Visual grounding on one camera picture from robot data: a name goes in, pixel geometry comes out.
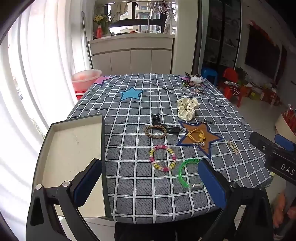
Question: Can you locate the beige hair clip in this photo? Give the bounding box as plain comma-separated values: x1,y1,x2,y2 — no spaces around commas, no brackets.
225,140,240,154

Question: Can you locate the brown braided hair tie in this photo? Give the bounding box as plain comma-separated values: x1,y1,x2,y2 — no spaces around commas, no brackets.
145,125,167,139

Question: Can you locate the yellow hair tie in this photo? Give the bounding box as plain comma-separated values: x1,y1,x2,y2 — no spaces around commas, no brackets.
186,128,207,142

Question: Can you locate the pile of assorted jewelry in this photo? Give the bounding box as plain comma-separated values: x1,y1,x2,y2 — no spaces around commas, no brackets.
179,73,208,96

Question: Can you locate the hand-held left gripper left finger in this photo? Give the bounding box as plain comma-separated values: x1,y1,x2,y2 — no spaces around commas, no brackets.
26,158,102,241

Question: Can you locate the person's right hand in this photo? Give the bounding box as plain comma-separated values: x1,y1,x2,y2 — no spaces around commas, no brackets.
273,192,296,232

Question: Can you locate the black barrette hair clip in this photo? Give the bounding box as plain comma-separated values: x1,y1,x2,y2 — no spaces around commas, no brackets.
162,124,180,135

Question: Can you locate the cream polka dot scrunchie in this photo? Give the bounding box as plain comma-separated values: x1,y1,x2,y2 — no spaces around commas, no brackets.
177,97,200,121

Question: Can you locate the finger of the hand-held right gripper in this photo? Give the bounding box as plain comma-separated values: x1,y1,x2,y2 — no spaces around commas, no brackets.
249,132,278,154
274,134,296,151

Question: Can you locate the grey checked star tablecloth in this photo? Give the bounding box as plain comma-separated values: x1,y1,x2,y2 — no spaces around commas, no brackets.
66,74,272,224

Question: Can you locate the small clear plastic clip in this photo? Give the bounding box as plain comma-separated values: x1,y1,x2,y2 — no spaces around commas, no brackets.
188,182,204,191

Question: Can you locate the dark glass display cabinet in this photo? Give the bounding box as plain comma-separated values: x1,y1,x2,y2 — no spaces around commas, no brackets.
201,0,242,75

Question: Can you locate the black wall television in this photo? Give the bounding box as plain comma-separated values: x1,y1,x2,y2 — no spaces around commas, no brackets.
245,25,282,80

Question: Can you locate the pink yellow beaded bracelet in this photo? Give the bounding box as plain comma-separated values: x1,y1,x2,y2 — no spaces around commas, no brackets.
149,145,176,172

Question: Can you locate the white sideboard cabinet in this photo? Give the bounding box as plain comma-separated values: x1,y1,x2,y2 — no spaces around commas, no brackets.
88,34,176,75

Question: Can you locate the white sheer curtain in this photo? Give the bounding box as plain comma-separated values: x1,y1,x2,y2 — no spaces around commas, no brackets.
0,0,97,209

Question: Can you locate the yellow flower bouquet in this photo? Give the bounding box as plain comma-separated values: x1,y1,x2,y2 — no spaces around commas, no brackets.
93,13,114,35

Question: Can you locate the red plastic chair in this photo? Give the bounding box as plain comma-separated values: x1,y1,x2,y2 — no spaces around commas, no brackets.
218,68,249,107

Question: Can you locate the green plastic bracelet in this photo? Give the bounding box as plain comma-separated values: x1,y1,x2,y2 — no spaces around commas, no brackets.
179,158,200,191

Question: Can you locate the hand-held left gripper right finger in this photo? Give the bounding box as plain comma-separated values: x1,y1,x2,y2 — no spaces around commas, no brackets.
197,159,274,241

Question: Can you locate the blue plastic stool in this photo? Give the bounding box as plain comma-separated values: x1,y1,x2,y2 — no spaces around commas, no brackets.
201,67,218,85

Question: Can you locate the shallow grey cardboard tray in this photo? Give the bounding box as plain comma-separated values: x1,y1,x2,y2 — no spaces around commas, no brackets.
32,113,112,218

